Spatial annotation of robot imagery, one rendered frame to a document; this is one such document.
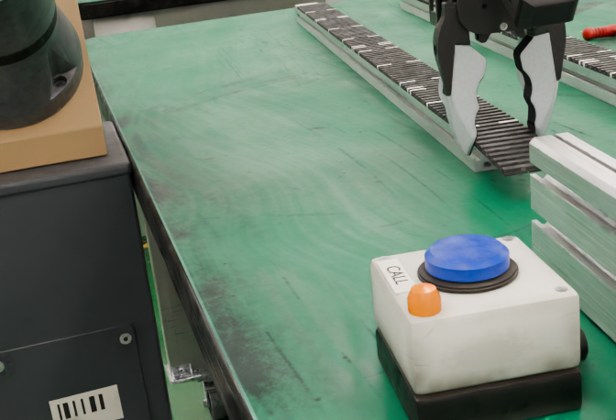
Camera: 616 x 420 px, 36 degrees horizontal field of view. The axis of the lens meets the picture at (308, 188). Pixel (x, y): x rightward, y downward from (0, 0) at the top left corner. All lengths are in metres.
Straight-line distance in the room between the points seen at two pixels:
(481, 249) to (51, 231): 0.59
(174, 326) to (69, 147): 0.96
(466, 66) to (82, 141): 0.41
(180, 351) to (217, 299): 1.31
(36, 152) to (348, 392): 0.56
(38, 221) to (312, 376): 0.51
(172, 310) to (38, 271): 0.92
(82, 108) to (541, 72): 0.46
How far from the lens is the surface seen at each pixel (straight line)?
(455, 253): 0.45
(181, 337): 1.91
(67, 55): 0.97
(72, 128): 0.98
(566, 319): 0.45
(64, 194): 0.96
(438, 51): 0.74
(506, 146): 0.76
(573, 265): 0.55
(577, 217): 0.54
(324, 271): 0.63
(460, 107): 0.76
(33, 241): 0.97
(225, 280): 0.64
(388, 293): 0.46
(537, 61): 0.77
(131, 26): 2.60
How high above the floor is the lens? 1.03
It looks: 18 degrees down
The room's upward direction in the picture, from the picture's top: 6 degrees counter-clockwise
